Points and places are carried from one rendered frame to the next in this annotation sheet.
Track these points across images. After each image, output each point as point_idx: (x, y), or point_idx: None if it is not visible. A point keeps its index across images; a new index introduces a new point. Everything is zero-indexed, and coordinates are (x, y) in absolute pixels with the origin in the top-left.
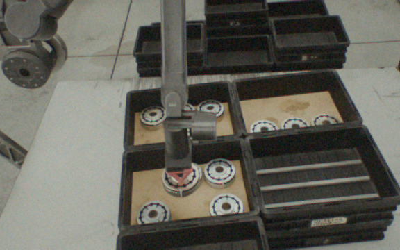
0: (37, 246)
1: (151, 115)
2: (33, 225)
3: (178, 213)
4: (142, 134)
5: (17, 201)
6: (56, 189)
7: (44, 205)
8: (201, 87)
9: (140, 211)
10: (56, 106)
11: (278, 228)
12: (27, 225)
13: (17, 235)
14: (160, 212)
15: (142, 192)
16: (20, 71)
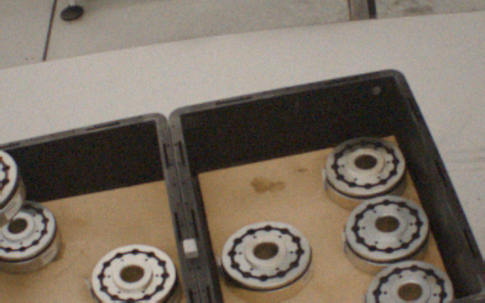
0: (65, 116)
1: (373, 167)
2: (111, 96)
3: (37, 286)
4: (307, 169)
5: (171, 54)
6: (199, 98)
7: (156, 94)
8: (456, 229)
9: (31, 205)
10: (458, 26)
11: None
12: (112, 87)
13: (93, 81)
14: (20, 237)
15: (103, 208)
16: None
